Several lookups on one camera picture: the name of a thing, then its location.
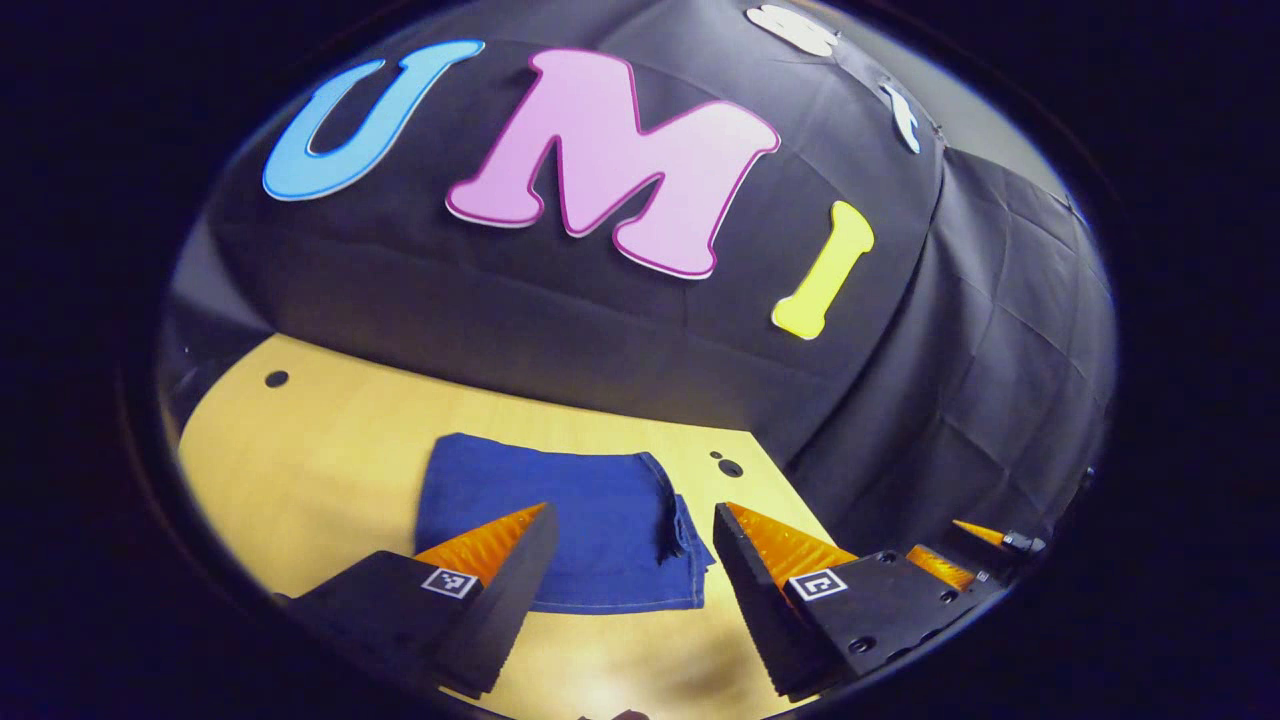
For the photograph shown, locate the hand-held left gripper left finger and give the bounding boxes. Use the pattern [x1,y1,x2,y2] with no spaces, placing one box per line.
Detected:
[275,500,561,701]

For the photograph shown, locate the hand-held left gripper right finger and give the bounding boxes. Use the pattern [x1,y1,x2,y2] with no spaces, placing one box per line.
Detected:
[712,500,1001,703]

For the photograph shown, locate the blue denim jeans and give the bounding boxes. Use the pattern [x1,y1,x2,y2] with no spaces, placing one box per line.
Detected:
[415,432,717,613]

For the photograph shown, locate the black backdrop cloth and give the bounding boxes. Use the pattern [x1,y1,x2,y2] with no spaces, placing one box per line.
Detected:
[160,0,1119,561]

